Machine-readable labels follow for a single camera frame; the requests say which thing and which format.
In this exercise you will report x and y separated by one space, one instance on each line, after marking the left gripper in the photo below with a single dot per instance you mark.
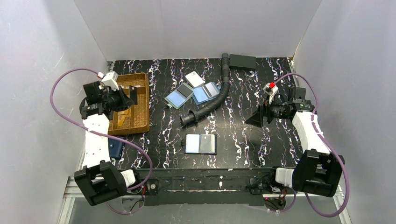
123 98

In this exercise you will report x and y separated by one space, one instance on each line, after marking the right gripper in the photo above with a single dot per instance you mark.
264 112

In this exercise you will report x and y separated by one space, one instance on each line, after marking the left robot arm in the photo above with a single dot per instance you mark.
98 179

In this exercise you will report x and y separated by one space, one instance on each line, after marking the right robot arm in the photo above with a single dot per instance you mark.
318 171

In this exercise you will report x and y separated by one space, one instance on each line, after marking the gold cards in tray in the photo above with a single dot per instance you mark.
120 117

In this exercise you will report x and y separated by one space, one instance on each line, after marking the white card in tray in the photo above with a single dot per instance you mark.
129 86

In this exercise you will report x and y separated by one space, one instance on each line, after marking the green card holder open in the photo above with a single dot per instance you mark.
179 96

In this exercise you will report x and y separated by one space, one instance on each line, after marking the blue card holder open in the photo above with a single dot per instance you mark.
205 93

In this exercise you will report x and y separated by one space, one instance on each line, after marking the white card case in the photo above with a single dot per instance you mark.
194 79

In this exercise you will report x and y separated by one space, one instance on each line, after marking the woven wicker tray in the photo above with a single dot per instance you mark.
139 120

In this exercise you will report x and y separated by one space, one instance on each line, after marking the black box at back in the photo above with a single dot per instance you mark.
241 62

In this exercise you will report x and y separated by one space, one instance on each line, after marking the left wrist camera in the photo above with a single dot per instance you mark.
109 79

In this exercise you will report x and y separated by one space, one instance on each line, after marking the aluminium frame rail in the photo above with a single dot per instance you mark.
195 200

